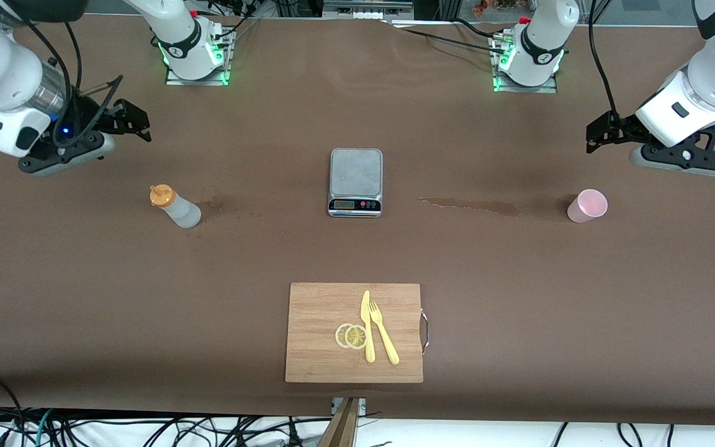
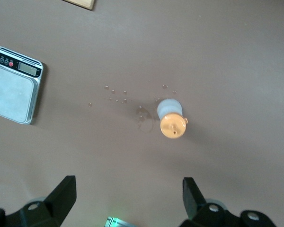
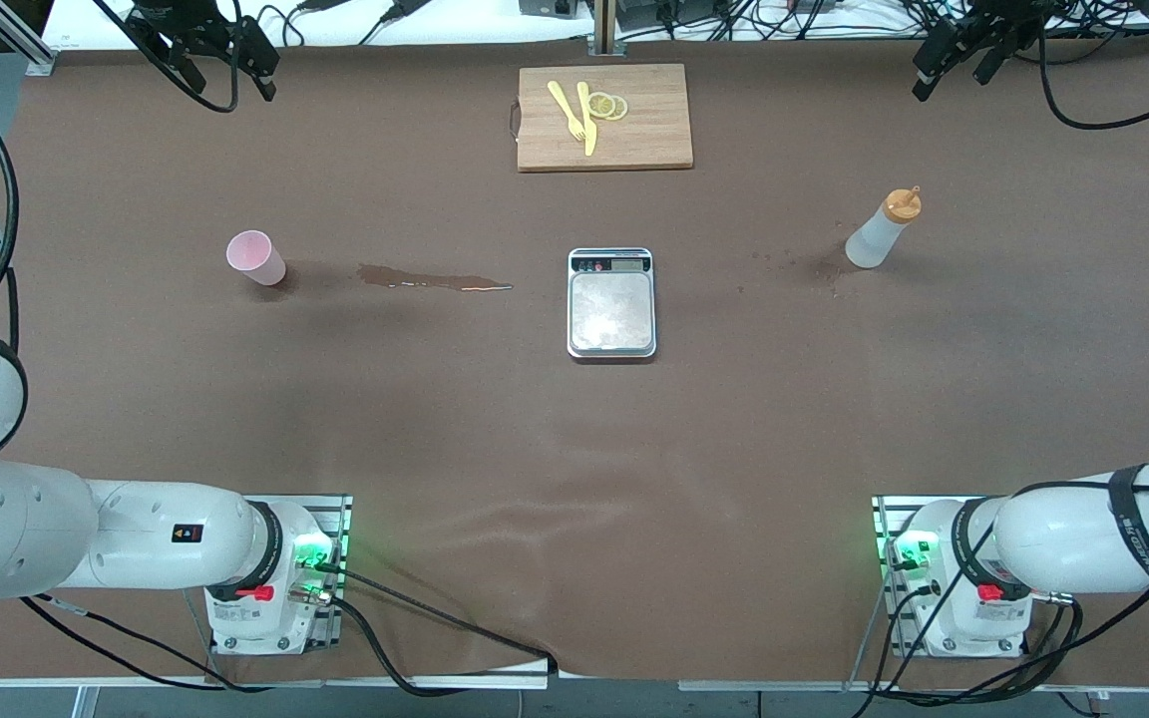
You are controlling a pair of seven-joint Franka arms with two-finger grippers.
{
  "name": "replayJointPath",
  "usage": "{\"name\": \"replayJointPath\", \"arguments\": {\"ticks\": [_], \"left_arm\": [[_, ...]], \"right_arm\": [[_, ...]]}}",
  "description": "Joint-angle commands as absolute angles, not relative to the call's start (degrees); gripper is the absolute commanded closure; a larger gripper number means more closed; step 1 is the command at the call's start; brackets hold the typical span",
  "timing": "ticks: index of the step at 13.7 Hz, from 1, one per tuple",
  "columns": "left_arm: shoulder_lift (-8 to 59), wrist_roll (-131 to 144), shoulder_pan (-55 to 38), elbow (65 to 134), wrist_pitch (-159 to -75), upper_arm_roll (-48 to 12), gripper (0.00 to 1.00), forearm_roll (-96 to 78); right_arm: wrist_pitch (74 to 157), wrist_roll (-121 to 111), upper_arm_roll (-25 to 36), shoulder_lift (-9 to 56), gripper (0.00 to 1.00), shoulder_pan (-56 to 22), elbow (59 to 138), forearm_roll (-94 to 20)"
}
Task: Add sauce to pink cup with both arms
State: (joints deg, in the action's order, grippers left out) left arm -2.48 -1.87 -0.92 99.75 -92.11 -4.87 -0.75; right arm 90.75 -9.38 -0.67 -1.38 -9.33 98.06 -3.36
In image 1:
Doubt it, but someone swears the pink plastic cup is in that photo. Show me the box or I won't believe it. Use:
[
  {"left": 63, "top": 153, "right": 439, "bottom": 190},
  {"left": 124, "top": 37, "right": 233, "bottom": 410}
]
[{"left": 567, "top": 189, "right": 608, "bottom": 224}]

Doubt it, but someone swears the clear sauce bottle orange cap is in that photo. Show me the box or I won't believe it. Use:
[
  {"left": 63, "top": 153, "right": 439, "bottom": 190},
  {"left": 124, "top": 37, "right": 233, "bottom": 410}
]
[{"left": 150, "top": 184, "right": 202, "bottom": 229}]

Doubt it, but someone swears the silver digital kitchen scale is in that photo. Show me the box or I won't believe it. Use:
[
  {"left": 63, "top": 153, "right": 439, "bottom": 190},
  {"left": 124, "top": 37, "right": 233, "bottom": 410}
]
[{"left": 328, "top": 148, "right": 384, "bottom": 218}]

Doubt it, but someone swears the wooden cutting board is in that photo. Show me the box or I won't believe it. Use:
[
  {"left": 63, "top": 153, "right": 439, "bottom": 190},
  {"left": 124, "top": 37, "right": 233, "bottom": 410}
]
[{"left": 284, "top": 282, "right": 425, "bottom": 384}]

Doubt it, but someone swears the yellow plastic knife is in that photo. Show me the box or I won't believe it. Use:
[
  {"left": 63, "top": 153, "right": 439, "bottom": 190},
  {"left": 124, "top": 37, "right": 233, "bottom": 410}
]
[{"left": 360, "top": 290, "right": 376, "bottom": 363}]

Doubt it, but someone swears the yellow plastic fork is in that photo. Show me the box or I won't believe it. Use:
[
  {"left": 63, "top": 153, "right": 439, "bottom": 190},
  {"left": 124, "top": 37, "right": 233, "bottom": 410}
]
[{"left": 369, "top": 300, "right": 400, "bottom": 366}]

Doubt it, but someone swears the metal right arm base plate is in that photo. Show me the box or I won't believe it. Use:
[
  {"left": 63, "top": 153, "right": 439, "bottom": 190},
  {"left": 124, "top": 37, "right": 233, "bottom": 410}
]
[{"left": 165, "top": 24, "right": 233, "bottom": 86}]

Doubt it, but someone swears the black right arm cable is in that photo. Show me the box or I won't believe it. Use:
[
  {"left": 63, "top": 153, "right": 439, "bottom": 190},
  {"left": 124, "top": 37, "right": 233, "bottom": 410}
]
[{"left": 22, "top": 19, "right": 124, "bottom": 150}]

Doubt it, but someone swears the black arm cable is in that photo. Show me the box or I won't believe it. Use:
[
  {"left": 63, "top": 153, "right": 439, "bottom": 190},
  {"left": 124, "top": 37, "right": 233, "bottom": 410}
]
[
  {"left": 587, "top": 0, "right": 618, "bottom": 120},
  {"left": 22, "top": 19, "right": 124, "bottom": 150}
]

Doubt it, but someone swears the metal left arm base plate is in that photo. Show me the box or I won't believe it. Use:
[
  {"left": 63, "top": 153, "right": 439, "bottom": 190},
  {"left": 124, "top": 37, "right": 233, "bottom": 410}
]
[{"left": 491, "top": 31, "right": 559, "bottom": 94}]

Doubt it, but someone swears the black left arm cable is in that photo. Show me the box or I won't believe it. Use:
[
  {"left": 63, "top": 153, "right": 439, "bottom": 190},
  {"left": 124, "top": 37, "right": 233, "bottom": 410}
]
[{"left": 587, "top": 0, "right": 618, "bottom": 120}]

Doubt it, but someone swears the black cable on table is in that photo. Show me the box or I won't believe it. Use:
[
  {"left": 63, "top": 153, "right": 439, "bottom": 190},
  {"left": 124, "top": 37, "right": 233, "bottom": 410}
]
[{"left": 389, "top": 19, "right": 507, "bottom": 52}]

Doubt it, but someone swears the teal floor cable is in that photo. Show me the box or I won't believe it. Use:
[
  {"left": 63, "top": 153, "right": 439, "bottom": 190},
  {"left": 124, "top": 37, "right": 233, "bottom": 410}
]
[{"left": 34, "top": 409, "right": 54, "bottom": 446}]

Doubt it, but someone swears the tangled black cable bundle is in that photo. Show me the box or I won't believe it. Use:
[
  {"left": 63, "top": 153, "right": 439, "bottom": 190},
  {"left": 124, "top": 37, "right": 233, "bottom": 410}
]
[{"left": 0, "top": 407, "right": 333, "bottom": 447}]

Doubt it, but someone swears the small metal bracket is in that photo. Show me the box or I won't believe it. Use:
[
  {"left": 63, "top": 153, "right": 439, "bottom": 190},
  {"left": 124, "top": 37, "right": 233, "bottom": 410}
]
[{"left": 331, "top": 397, "right": 367, "bottom": 415}]

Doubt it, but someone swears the wooden post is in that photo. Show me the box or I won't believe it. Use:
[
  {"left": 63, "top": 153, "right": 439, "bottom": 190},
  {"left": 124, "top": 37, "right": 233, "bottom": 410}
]
[{"left": 317, "top": 397, "right": 361, "bottom": 447}]

